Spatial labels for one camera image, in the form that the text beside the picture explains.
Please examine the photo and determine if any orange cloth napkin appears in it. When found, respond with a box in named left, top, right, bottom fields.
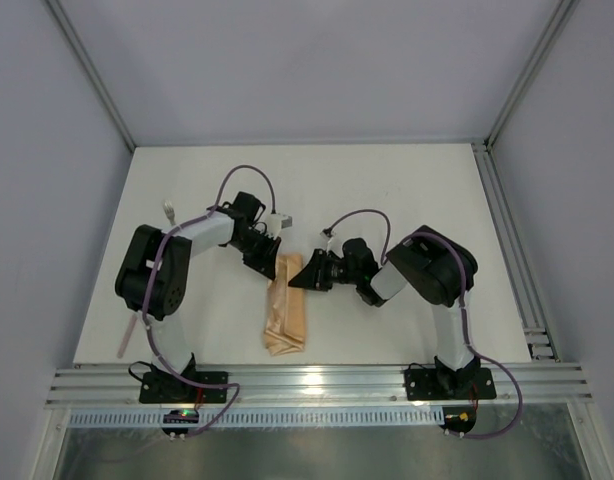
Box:
left=263, top=253, right=307, bottom=356

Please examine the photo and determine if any silver fork pink handle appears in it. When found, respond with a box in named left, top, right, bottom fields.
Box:
left=162, top=200, right=177, bottom=226

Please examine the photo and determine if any pink handled utensil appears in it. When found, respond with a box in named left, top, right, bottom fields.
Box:
left=116, top=313, right=138, bottom=359

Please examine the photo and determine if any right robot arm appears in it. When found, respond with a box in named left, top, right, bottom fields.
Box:
left=288, top=225, right=481, bottom=398

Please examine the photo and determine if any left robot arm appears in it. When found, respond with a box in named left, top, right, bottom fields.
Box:
left=115, top=192, right=292, bottom=388

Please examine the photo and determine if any left black controller board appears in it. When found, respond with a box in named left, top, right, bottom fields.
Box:
left=161, top=409, right=199, bottom=440

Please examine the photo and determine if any black controller board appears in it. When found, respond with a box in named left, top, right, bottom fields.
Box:
left=161, top=409, right=199, bottom=440
left=440, top=405, right=477, bottom=438

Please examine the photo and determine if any right black controller board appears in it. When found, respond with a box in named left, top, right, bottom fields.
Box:
left=440, top=405, right=477, bottom=438

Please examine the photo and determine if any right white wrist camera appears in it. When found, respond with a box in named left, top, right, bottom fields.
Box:
left=320, top=227, right=339, bottom=252

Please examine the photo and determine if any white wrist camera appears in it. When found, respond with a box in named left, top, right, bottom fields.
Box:
left=264, top=212, right=293, bottom=238
left=320, top=227, right=339, bottom=252

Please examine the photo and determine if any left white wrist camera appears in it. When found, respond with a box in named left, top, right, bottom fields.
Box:
left=264, top=212, right=293, bottom=238

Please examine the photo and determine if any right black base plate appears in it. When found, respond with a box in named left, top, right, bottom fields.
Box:
left=403, top=359, right=497, bottom=401

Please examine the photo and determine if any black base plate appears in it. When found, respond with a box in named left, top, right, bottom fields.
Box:
left=403, top=359, right=497, bottom=401
left=138, top=371, right=227, bottom=405

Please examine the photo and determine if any white slotted cable duct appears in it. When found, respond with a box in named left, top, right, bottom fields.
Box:
left=68, top=405, right=442, bottom=429

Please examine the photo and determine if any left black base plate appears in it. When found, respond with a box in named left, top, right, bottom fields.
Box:
left=138, top=371, right=227, bottom=405

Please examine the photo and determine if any right side aluminium rail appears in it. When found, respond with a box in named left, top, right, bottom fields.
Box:
left=472, top=142, right=561, bottom=363

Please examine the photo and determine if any aluminium rail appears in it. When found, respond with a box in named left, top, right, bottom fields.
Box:
left=45, top=362, right=593, bottom=408
left=472, top=142, right=561, bottom=363

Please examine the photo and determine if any front aluminium rail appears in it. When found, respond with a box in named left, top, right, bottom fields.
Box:
left=45, top=362, right=593, bottom=408

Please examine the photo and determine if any left frame post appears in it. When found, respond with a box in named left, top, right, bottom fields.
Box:
left=42, top=0, right=137, bottom=153

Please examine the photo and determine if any frame post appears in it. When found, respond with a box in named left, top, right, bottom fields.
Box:
left=484, top=0, right=580, bottom=150
left=42, top=0, right=137, bottom=153

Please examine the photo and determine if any right frame post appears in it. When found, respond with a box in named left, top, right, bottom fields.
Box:
left=484, top=0, right=580, bottom=150

